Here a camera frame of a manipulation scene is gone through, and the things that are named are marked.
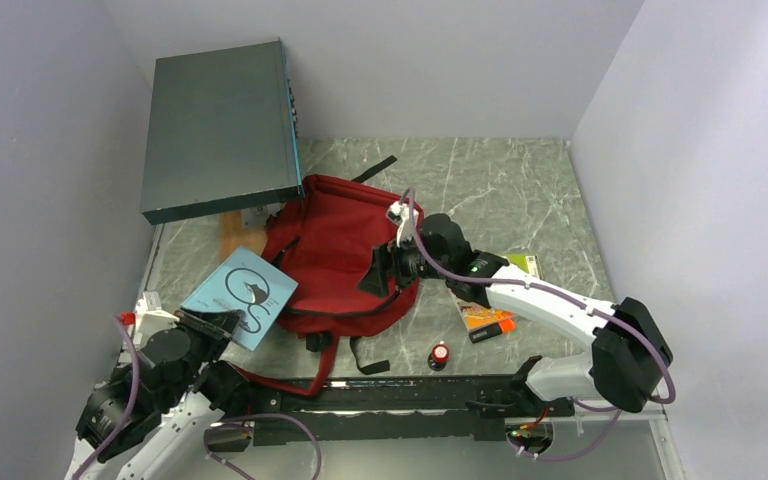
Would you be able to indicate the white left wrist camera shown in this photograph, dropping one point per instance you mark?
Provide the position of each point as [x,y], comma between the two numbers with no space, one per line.
[147,318]

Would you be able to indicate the green comic book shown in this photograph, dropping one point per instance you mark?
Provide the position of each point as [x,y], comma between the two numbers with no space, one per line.
[527,262]

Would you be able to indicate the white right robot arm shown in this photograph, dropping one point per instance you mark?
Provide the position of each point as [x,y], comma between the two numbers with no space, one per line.
[625,359]

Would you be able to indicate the wooden board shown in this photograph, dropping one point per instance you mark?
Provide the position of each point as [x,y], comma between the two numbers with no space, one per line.
[234,234]

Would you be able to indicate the metal post with base plate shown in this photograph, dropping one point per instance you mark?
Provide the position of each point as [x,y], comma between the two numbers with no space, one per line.
[258,216]

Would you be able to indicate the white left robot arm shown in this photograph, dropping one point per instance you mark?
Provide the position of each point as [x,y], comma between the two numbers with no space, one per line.
[174,384]

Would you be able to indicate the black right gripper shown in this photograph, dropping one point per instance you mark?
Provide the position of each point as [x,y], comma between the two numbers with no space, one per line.
[383,257]

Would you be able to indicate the orange comic book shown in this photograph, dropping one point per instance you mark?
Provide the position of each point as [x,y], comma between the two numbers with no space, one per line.
[475,316]

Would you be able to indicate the black mounting rail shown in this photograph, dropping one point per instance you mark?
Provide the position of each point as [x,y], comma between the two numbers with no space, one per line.
[481,408]

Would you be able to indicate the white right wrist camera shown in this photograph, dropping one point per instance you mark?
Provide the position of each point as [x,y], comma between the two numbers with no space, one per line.
[402,214]

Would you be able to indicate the light blue book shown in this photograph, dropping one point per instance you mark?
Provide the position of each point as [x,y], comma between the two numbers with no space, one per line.
[248,287]

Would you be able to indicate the red backpack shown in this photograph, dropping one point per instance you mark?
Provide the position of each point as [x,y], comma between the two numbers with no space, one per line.
[324,241]

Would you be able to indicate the dark grey box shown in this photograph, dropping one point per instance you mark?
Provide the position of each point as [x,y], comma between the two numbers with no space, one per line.
[222,134]

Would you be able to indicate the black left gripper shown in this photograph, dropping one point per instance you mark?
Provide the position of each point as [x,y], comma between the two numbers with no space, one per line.
[219,323]

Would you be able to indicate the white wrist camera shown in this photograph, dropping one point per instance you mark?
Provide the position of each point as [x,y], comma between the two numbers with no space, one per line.
[147,318]
[402,214]

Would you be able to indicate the orange highlighter marker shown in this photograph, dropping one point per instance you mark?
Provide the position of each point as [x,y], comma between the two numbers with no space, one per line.
[492,330]

